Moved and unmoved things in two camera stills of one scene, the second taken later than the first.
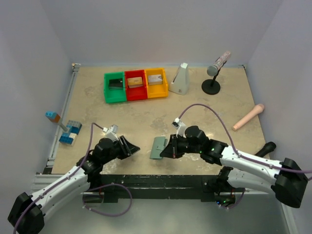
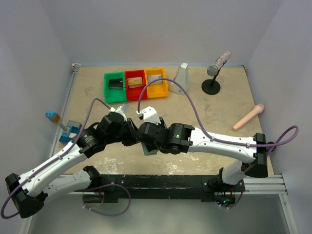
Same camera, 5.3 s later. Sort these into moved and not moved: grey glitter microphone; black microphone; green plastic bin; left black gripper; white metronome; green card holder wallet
Moved: left black gripper; green card holder wallet
Not moved: green plastic bin; grey glitter microphone; black microphone; white metronome
